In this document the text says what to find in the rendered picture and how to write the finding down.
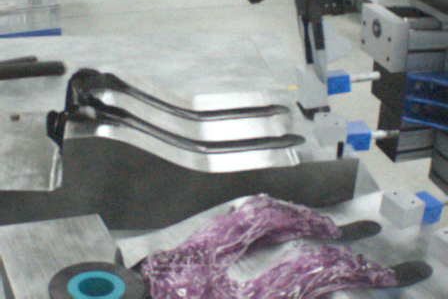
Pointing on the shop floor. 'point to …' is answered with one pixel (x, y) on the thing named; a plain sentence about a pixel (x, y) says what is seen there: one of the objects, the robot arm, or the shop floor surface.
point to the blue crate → (33, 33)
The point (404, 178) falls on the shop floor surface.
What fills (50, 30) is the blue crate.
